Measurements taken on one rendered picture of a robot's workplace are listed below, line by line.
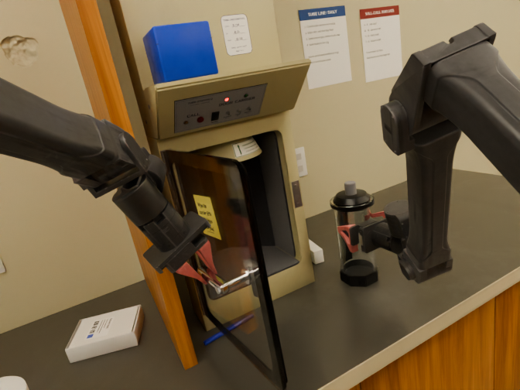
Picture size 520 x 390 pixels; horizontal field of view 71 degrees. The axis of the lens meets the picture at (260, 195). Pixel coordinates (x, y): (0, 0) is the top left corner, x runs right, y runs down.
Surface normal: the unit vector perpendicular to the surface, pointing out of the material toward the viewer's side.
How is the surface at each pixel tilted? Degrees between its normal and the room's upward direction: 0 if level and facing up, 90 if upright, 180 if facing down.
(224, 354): 0
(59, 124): 76
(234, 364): 0
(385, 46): 90
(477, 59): 42
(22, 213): 90
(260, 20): 90
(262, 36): 90
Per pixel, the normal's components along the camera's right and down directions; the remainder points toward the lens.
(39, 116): 0.91, -0.39
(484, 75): -0.25, -0.48
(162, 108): 0.44, 0.80
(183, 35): 0.45, 0.19
